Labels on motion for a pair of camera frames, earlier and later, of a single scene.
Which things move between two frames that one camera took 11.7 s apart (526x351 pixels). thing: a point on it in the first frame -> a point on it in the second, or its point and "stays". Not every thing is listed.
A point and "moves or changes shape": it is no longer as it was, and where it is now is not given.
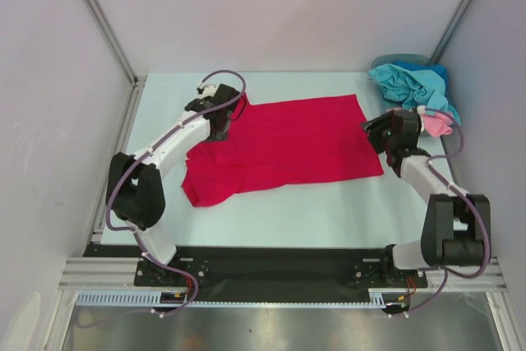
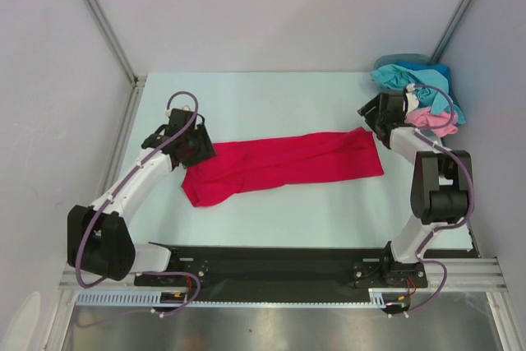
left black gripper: [220, 136] -> [206, 148]
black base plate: [267, 274] stays
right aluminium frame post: [462, 8] stays
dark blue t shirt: [417, 66] stays
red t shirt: [281, 141] moves or changes shape
